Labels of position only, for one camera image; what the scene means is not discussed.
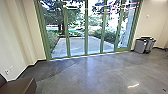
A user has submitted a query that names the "grey trash bin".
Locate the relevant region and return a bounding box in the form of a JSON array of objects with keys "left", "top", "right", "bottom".
[{"left": 134, "top": 38, "right": 148, "bottom": 55}]

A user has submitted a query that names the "dark trash bin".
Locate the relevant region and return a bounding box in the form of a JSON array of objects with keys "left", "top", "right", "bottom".
[{"left": 140, "top": 35, "right": 157, "bottom": 53}]

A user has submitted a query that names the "brown sofa seat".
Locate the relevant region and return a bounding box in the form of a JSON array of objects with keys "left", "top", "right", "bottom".
[{"left": 0, "top": 73, "right": 38, "bottom": 94}]

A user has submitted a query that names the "green framed glass wall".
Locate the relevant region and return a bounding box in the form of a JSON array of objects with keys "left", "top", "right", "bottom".
[{"left": 33, "top": 0, "right": 143, "bottom": 62}]

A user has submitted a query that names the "white wall outlet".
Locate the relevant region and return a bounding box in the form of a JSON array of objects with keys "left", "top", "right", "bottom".
[{"left": 4, "top": 66, "right": 14, "bottom": 75}]

